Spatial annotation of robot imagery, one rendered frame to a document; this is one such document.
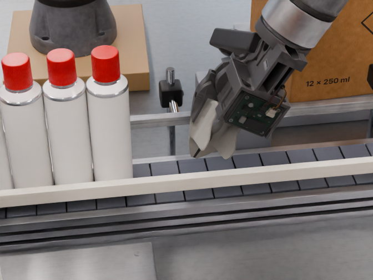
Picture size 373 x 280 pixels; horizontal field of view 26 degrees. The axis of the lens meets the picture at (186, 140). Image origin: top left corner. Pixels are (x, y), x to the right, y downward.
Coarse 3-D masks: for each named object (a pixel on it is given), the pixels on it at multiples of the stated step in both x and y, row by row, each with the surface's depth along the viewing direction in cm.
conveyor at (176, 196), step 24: (360, 144) 114; (144, 168) 110; (168, 168) 110; (192, 168) 110; (216, 168) 110; (168, 192) 106; (192, 192) 106; (216, 192) 106; (240, 192) 106; (264, 192) 106; (0, 216) 103; (24, 216) 103
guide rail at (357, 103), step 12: (372, 96) 109; (300, 108) 108; (312, 108) 108; (324, 108) 108; (336, 108) 109; (348, 108) 109; (360, 108) 109; (372, 108) 109; (132, 120) 105; (144, 120) 105; (156, 120) 105; (168, 120) 106; (180, 120) 106; (216, 120) 107
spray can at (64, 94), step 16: (64, 48) 96; (48, 64) 94; (64, 64) 94; (48, 80) 97; (64, 80) 95; (80, 80) 98; (48, 96) 96; (64, 96) 95; (80, 96) 96; (48, 112) 97; (64, 112) 96; (80, 112) 98; (48, 128) 100; (64, 128) 98; (80, 128) 99; (64, 144) 99; (80, 144) 100; (64, 160) 101; (80, 160) 102; (64, 176) 103; (80, 176) 103
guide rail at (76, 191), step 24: (240, 168) 105; (264, 168) 105; (288, 168) 105; (312, 168) 105; (336, 168) 106; (360, 168) 106; (0, 192) 101; (24, 192) 101; (48, 192) 101; (72, 192) 102; (96, 192) 102; (120, 192) 103; (144, 192) 103
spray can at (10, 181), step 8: (0, 112) 97; (0, 120) 97; (0, 128) 98; (0, 136) 98; (0, 144) 99; (0, 152) 99; (0, 160) 100; (8, 160) 102; (0, 168) 100; (8, 168) 102; (0, 176) 101; (8, 176) 102; (0, 184) 101; (8, 184) 103; (0, 208) 103
